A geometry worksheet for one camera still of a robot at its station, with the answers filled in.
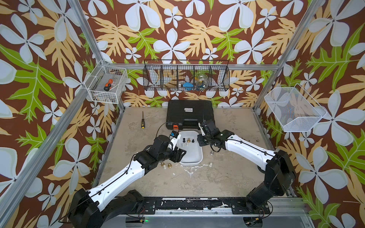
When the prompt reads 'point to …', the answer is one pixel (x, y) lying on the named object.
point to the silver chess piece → (212, 153)
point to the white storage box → (194, 155)
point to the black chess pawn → (193, 141)
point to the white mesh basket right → (294, 109)
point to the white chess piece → (187, 144)
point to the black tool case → (188, 113)
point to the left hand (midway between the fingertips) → (182, 148)
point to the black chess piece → (184, 139)
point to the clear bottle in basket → (202, 83)
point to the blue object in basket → (188, 85)
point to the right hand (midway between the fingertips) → (198, 138)
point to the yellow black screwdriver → (143, 122)
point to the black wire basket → (186, 75)
